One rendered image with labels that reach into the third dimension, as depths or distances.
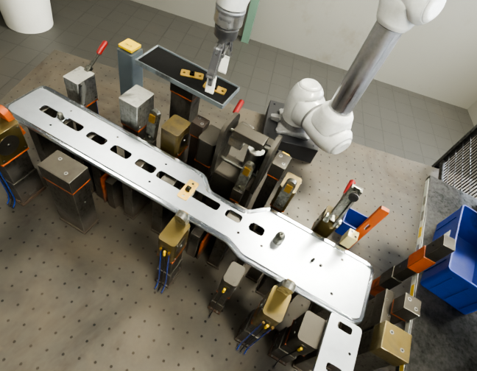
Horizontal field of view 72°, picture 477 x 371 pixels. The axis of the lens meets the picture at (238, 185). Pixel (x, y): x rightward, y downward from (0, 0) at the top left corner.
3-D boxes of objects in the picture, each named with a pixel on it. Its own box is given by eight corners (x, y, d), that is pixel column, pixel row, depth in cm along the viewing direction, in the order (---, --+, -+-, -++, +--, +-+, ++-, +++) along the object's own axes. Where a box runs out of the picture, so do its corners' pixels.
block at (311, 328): (263, 363, 111) (292, 347, 89) (276, 330, 118) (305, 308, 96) (282, 375, 110) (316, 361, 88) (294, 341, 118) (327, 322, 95)
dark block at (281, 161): (242, 224, 142) (271, 162, 109) (249, 213, 146) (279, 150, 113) (252, 230, 141) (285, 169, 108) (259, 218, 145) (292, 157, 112)
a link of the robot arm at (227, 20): (211, 5, 93) (208, 25, 97) (241, 17, 92) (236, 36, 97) (221, -7, 98) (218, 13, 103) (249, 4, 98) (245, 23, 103)
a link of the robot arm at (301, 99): (299, 103, 175) (313, 68, 158) (320, 126, 167) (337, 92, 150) (275, 110, 169) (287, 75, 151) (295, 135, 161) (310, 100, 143)
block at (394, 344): (323, 367, 114) (380, 347, 86) (329, 345, 119) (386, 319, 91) (344, 380, 113) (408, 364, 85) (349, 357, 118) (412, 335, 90)
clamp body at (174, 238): (149, 287, 118) (149, 244, 90) (168, 260, 125) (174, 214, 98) (164, 297, 117) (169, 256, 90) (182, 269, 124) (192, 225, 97)
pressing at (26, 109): (-9, 114, 111) (-10, 110, 110) (45, 84, 125) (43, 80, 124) (360, 330, 95) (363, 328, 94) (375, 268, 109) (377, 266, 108)
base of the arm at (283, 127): (271, 107, 179) (274, 99, 174) (311, 118, 179) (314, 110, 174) (267, 130, 168) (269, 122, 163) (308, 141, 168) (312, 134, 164)
